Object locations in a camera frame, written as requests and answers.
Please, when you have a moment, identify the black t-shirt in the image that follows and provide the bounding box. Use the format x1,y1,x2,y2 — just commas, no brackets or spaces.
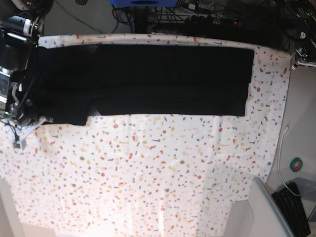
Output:
28,44,255,125

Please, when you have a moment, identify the black keyboard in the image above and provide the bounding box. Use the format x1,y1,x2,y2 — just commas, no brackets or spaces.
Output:
272,188,311,237

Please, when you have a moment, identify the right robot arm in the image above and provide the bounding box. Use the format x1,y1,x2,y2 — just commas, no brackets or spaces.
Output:
0,0,54,126

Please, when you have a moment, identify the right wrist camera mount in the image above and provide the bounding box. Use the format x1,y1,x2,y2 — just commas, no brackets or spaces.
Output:
9,117,53,150

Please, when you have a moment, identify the green tape roll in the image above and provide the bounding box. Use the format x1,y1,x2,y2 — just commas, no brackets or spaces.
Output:
289,157,303,172

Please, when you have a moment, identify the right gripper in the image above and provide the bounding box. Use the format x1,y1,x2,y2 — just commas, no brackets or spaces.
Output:
10,106,37,126

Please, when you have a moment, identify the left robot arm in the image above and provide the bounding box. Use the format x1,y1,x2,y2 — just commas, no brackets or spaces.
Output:
277,0,316,64

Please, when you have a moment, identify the white cable on side table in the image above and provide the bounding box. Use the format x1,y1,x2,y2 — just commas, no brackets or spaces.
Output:
277,125,303,197

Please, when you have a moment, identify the grey laptop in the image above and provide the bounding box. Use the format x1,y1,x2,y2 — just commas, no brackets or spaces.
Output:
248,177,294,237

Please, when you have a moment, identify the terrazzo pattern tablecloth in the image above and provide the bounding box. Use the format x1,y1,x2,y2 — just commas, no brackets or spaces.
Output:
0,34,292,237

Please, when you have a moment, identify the blue device top edge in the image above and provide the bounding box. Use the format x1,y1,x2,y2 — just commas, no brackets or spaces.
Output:
110,0,185,7

